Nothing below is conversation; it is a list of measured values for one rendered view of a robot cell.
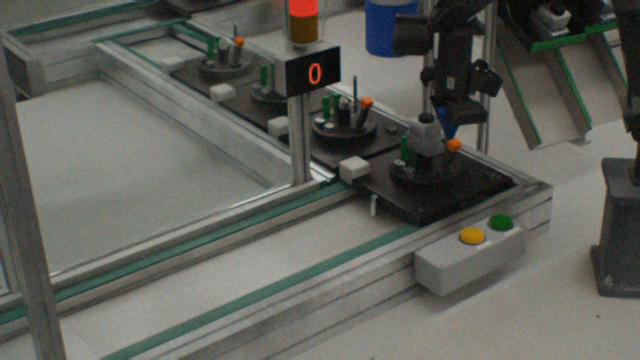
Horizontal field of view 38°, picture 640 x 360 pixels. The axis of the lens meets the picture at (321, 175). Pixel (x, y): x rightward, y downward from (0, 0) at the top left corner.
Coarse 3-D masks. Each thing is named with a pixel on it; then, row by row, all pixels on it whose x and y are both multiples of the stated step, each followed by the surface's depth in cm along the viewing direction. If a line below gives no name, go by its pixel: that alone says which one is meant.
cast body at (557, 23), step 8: (544, 8) 175; (552, 8) 174; (560, 8) 174; (536, 16) 177; (544, 16) 175; (552, 16) 174; (560, 16) 174; (568, 16) 175; (536, 24) 178; (544, 24) 176; (552, 24) 174; (560, 24) 176; (536, 32) 179; (544, 32) 177; (552, 32) 176; (560, 32) 176; (568, 32) 177; (544, 40) 177
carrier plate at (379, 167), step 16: (368, 160) 186; (384, 160) 186; (464, 160) 185; (368, 176) 180; (384, 176) 180; (464, 176) 179; (480, 176) 179; (496, 176) 178; (368, 192) 176; (384, 192) 174; (400, 192) 174; (416, 192) 174; (432, 192) 174; (448, 192) 174; (464, 192) 173; (480, 192) 173; (496, 192) 176; (400, 208) 169; (416, 208) 169; (432, 208) 169; (448, 208) 169; (416, 224) 167
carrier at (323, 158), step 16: (336, 96) 199; (320, 112) 208; (336, 112) 200; (352, 112) 202; (320, 128) 196; (336, 128) 195; (352, 128) 194; (368, 128) 195; (384, 128) 199; (400, 128) 199; (320, 144) 193; (336, 144) 192; (352, 144) 192; (368, 144) 193; (384, 144) 192; (400, 144) 193; (320, 160) 187; (336, 160) 186
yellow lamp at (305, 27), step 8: (296, 16) 161; (304, 16) 161; (312, 16) 161; (296, 24) 162; (304, 24) 161; (312, 24) 162; (296, 32) 162; (304, 32) 162; (312, 32) 163; (296, 40) 163; (304, 40) 163; (312, 40) 163
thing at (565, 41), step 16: (512, 0) 185; (528, 0) 186; (544, 0) 187; (560, 0) 183; (512, 16) 181; (528, 16) 182; (512, 32) 179; (528, 32) 179; (576, 32) 181; (528, 48) 176; (544, 48) 176
